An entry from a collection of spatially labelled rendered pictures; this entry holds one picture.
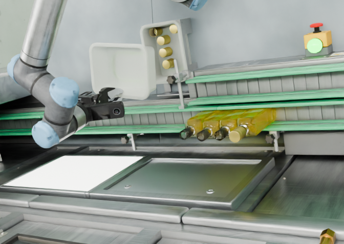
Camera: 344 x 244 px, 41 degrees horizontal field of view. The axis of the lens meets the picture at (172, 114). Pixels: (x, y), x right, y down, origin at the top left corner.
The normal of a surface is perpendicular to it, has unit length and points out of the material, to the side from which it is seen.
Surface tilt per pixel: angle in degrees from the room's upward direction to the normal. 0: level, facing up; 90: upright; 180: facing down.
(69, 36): 0
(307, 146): 0
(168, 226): 90
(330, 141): 0
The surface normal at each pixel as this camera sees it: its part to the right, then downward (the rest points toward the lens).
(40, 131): -0.49, 0.38
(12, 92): 0.85, -0.04
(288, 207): -0.17, -0.97
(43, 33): 0.18, 0.59
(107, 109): 0.02, 0.36
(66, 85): 0.34, -0.76
